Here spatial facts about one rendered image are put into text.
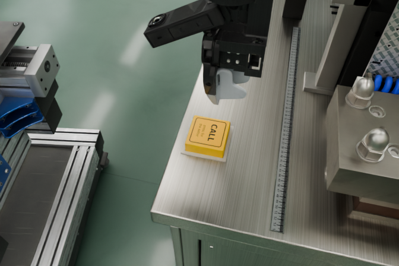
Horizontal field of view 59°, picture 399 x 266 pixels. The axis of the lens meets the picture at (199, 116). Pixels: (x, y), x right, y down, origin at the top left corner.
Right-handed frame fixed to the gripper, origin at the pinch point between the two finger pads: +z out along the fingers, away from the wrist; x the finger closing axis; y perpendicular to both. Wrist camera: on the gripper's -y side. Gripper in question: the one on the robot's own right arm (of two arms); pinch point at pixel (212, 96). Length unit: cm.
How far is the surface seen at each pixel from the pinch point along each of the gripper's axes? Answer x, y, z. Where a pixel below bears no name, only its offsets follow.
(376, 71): 9.3, 25.1, -1.8
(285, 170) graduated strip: -3.7, 13.7, 11.7
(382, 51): 9.3, 24.5, -5.8
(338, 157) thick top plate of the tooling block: -8.5, 19.0, -1.1
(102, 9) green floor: 165, -115, 99
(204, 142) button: -2.7, -0.8, 9.0
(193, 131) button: -0.7, -3.3, 9.0
